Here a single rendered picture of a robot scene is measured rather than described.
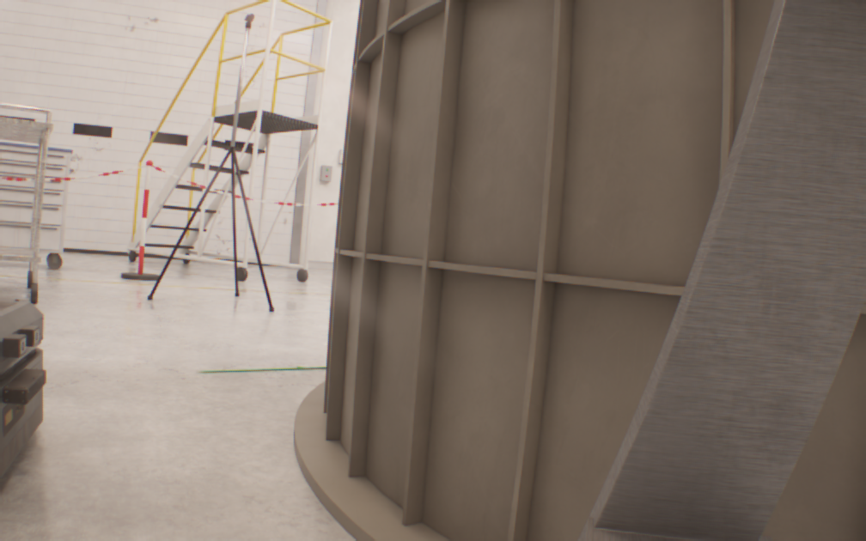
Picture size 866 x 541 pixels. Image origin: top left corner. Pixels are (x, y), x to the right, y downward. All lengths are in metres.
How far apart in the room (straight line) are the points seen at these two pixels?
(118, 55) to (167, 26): 0.76
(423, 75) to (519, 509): 0.63
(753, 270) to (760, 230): 0.02
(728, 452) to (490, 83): 0.62
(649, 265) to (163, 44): 8.23
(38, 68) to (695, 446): 8.59
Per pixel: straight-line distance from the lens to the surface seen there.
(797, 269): 0.26
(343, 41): 9.16
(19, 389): 1.01
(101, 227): 8.32
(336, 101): 8.91
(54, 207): 5.30
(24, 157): 5.32
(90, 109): 8.47
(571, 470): 0.71
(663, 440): 0.27
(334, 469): 1.09
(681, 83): 0.67
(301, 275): 5.79
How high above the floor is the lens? 0.42
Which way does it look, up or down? 1 degrees down
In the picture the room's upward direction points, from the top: 5 degrees clockwise
